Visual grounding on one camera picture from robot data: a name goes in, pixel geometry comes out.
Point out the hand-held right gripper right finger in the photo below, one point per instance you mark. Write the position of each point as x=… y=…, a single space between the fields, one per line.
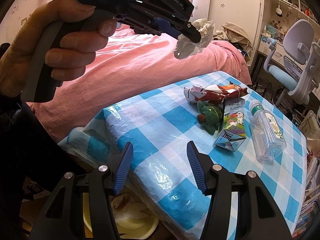
x=197 y=170

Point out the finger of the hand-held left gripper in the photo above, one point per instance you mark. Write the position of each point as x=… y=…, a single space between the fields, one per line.
x=192 y=32
x=165 y=26

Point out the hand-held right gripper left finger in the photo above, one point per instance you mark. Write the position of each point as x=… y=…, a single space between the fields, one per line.
x=123 y=170

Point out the printed milk carton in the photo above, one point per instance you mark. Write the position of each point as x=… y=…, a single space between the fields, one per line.
x=232 y=127

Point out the green plush toy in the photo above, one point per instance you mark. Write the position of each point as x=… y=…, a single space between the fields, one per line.
x=210 y=116

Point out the yellow plastic basin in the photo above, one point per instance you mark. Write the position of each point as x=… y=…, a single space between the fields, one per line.
x=140 y=227

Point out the red snack wrapper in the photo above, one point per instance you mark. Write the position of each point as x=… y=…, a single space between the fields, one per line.
x=220 y=92

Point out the person's left hand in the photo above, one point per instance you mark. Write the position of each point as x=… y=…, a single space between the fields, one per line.
x=20 y=55

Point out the beige garment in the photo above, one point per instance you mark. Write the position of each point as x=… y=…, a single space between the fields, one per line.
x=235 y=32

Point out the pink bed blanket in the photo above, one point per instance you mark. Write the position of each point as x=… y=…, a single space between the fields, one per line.
x=137 y=62

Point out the dark clothes pile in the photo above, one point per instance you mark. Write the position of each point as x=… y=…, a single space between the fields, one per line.
x=242 y=50

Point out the white wardrobe with tree sticker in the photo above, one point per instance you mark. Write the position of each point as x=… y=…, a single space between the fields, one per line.
x=237 y=0

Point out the blue checkered plastic tablecloth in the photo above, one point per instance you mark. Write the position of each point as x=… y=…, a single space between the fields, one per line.
x=162 y=120

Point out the clear plastic bottle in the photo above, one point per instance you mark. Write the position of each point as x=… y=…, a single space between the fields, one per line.
x=267 y=135

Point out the teal container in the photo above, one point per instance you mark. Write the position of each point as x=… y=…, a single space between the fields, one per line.
x=272 y=30

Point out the white hanging ornament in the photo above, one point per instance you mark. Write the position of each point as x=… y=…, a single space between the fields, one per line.
x=279 y=10

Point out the person's black shirt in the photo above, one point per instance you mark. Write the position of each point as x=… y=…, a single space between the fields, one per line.
x=30 y=155

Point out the grey desk chair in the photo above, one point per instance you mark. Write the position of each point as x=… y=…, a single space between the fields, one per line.
x=297 y=35

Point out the stack of books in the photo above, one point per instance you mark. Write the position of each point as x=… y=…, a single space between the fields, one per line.
x=306 y=220

